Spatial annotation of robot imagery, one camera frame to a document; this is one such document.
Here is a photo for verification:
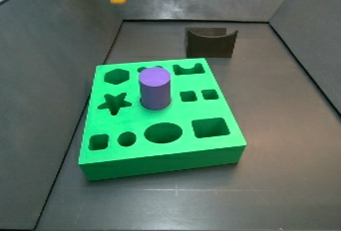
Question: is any purple cylinder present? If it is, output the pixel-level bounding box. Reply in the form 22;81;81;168
139;67;171;111

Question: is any green shape sorter board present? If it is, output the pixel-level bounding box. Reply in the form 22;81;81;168
79;58;246;180

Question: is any black curved fixture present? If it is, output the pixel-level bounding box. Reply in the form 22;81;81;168
184;27;238;58

